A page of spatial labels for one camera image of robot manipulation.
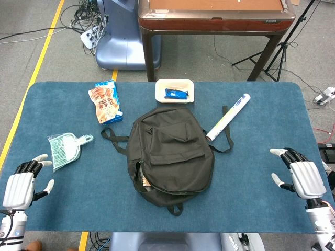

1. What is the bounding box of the blue snack packet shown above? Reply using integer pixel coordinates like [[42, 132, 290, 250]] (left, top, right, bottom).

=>
[[164, 88, 189, 100]]

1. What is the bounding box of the black tripod stand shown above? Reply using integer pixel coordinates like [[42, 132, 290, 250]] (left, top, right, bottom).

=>
[[231, 0, 316, 82]]

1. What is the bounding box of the white rolled wrap tube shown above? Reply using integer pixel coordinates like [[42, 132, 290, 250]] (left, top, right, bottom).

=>
[[206, 93, 251, 142]]

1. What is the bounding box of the brown wooden table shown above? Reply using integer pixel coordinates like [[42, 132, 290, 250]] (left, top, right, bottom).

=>
[[138, 0, 296, 82]]

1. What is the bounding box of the black cable tangle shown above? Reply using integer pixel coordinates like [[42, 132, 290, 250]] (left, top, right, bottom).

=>
[[60, 0, 109, 55]]

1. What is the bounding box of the white robot body part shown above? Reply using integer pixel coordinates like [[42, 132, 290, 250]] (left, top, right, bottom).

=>
[[221, 232, 265, 251]]

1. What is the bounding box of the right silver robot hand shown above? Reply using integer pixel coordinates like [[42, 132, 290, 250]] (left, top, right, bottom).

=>
[[270, 147, 327, 202]]

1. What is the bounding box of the blue grey robot torso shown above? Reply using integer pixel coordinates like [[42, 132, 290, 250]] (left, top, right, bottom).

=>
[[108, 232, 223, 251]]

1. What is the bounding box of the blue grey machine base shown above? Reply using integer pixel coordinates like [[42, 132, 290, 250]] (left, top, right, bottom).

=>
[[95, 0, 162, 71]]

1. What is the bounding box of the white power strip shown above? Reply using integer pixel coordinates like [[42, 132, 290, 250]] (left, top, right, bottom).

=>
[[80, 29, 102, 49], [313, 87, 335, 106]]

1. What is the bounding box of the green bagged dustpan brush set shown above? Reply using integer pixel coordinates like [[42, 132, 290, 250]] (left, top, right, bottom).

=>
[[47, 132, 94, 173]]

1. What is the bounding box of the black fabric backpack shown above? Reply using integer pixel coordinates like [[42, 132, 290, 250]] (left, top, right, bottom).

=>
[[100, 106, 235, 217]]

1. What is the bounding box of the black cable bundle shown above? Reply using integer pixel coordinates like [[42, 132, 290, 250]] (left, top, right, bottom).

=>
[[88, 231, 112, 251]]

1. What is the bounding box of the white plastic tray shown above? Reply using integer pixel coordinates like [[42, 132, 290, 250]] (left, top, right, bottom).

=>
[[154, 78, 196, 104]]

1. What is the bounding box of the black box device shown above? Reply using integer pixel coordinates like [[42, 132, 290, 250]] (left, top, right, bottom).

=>
[[317, 142, 335, 163]]

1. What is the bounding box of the blue carton box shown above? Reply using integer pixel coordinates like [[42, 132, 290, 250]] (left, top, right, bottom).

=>
[[94, 79, 124, 126]]

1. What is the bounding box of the orange snack pouch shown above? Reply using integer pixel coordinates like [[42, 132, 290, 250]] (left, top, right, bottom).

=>
[[87, 86, 121, 124]]

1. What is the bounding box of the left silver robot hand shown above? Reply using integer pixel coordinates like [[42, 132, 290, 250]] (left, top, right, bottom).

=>
[[2, 153, 55, 210]]

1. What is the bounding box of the blue felt table mat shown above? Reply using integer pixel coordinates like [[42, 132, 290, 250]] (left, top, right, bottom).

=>
[[0, 81, 335, 233]]

